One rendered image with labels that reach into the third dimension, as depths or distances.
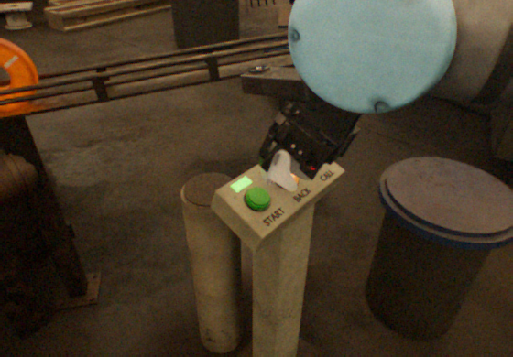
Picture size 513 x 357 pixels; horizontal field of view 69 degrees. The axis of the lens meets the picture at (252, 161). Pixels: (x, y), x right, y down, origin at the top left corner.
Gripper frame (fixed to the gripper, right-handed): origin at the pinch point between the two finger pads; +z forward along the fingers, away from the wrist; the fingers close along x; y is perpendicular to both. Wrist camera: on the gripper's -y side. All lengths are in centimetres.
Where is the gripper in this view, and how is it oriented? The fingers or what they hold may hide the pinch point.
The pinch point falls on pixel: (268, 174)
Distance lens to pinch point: 55.5
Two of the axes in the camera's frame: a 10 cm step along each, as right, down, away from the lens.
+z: -2.5, 6.5, 7.2
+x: 6.8, -4.1, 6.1
